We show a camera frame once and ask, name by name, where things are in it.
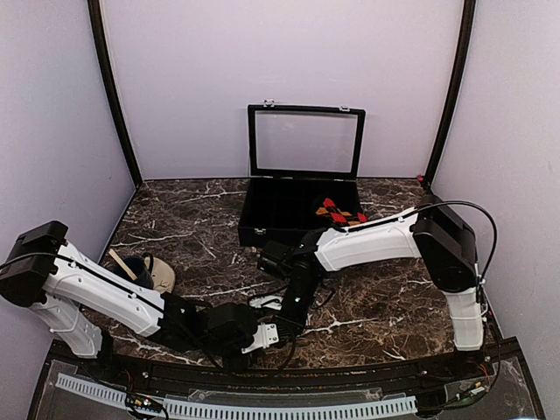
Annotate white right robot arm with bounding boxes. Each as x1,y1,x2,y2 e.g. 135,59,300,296
257,195,487,380

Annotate white slotted cable duct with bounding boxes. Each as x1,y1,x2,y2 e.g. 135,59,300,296
54,374,418,419

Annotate dark blue mug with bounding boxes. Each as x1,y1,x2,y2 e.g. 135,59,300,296
122,256,154,290

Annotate wooden stir stick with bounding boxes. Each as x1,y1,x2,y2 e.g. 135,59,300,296
108,248,137,282

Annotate right black frame post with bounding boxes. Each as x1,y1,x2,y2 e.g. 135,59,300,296
421,0,476,192

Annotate left black frame post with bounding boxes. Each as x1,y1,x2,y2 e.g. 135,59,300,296
87,0,143,188

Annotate red orange argyle sock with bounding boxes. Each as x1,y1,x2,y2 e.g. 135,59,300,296
313,197,368,228

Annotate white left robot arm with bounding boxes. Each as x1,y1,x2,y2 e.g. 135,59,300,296
1,220,279,382

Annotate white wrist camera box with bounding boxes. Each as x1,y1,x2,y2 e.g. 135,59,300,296
241,324,279,354

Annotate black glass-lid display case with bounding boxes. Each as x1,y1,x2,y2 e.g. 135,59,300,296
238,101,367,248

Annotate black frame post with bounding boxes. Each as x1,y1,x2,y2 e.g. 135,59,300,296
87,0,143,188
421,0,476,192

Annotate cream branch-pattern plate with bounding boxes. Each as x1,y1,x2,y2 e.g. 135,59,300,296
143,254,176,293

